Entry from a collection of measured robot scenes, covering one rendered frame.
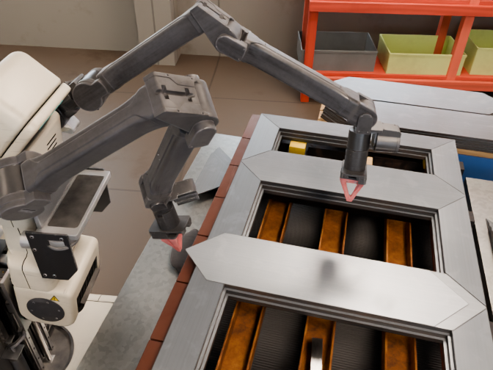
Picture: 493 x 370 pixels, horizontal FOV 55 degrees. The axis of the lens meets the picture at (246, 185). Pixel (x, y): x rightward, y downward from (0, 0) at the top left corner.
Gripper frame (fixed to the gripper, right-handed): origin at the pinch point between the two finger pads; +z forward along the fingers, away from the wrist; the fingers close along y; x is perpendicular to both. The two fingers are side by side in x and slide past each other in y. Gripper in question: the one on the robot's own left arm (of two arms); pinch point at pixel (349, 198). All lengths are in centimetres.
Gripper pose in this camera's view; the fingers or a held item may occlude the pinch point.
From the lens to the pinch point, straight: 131.9
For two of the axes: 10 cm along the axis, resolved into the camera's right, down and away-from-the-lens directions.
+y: 2.3, -4.0, 8.9
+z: -0.5, 9.0, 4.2
